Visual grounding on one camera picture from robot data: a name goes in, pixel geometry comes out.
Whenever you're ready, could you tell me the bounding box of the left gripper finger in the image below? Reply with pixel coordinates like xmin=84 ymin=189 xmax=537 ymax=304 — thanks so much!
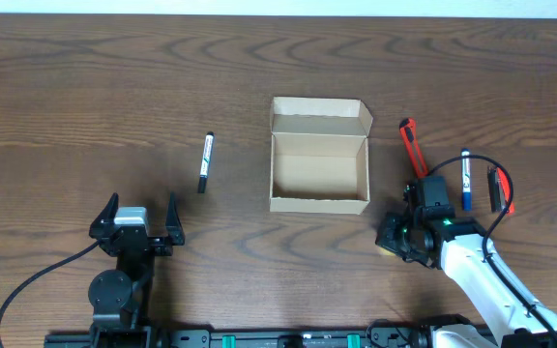
xmin=90 ymin=192 xmax=119 ymax=229
xmin=165 ymin=192 xmax=185 ymax=240

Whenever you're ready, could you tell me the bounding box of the blue whiteboard marker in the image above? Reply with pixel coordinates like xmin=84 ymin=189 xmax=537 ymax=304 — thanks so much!
xmin=460 ymin=148 xmax=472 ymax=212

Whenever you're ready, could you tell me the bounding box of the orange utility knife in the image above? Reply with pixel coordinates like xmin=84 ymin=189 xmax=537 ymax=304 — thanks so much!
xmin=399 ymin=118 xmax=428 ymax=179

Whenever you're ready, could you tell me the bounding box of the clear tape roll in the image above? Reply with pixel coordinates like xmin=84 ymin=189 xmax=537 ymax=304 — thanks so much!
xmin=378 ymin=246 xmax=396 ymax=257

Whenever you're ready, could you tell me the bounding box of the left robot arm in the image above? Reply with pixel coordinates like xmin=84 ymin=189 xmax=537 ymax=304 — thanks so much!
xmin=88 ymin=193 xmax=185 ymax=331

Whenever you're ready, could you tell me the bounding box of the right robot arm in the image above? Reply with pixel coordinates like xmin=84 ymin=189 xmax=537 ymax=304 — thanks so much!
xmin=375 ymin=176 xmax=557 ymax=347

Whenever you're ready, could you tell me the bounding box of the black green whiteboard marker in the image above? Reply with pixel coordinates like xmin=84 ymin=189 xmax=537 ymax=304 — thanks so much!
xmin=197 ymin=131 xmax=215 ymax=193

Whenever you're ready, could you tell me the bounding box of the open cardboard box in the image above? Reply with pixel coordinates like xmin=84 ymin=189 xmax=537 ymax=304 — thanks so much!
xmin=269 ymin=97 xmax=373 ymax=215

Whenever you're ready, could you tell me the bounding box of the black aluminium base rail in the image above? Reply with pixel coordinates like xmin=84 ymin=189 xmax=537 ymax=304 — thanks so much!
xmin=44 ymin=324 xmax=433 ymax=348

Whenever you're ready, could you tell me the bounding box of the right black cable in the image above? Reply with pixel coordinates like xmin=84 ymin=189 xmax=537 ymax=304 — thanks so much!
xmin=425 ymin=154 xmax=557 ymax=348

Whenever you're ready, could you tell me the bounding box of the black cable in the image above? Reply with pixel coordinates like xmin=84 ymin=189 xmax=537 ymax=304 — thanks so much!
xmin=0 ymin=239 xmax=103 ymax=348
xmin=425 ymin=154 xmax=557 ymax=348

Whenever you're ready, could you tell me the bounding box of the left black cable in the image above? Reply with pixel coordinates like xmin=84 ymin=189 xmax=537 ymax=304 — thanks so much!
xmin=0 ymin=239 xmax=103 ymax=348

